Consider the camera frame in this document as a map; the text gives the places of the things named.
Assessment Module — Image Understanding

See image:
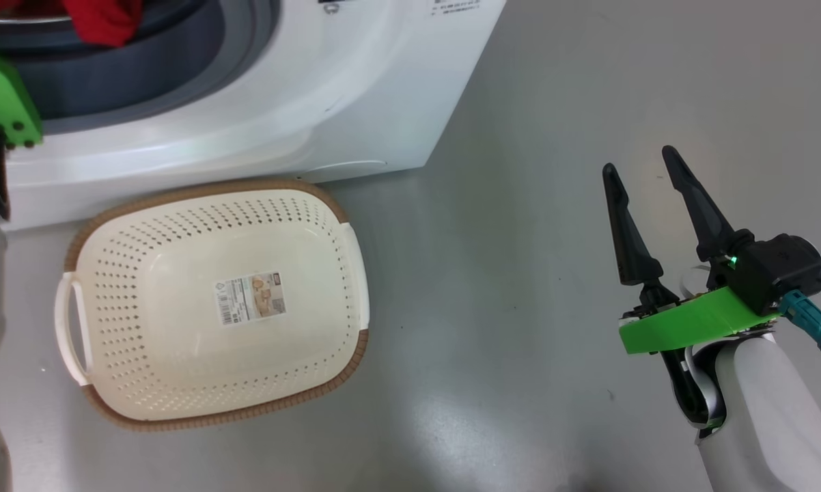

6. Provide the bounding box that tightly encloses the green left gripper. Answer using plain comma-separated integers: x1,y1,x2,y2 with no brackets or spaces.
0,46,43,148

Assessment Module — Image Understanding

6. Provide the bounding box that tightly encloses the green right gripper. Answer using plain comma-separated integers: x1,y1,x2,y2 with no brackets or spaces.
601,145,781,355

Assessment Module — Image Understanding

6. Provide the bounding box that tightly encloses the red garment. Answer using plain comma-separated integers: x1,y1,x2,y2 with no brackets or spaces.
0,0,143,48

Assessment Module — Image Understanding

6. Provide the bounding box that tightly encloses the grey rubber door gasket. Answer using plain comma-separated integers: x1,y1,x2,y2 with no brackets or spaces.
0,0,281,135

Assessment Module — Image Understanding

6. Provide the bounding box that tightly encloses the white front-load washing machine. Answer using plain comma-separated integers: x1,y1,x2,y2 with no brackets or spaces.
0,0,507,230

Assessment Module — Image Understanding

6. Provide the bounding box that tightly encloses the cream perforated laundry basket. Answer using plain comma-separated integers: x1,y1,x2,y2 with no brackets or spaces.
54,179,371,432

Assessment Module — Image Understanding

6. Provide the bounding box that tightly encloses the printed basket label sticker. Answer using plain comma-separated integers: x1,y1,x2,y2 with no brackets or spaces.
212,272,287,326

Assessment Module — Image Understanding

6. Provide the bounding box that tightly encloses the printed instruction text label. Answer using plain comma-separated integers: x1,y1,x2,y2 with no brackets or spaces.
430,0,484,16

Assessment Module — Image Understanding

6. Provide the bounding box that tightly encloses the round drain filter cover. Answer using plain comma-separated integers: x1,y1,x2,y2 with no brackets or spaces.
304,160,388,182

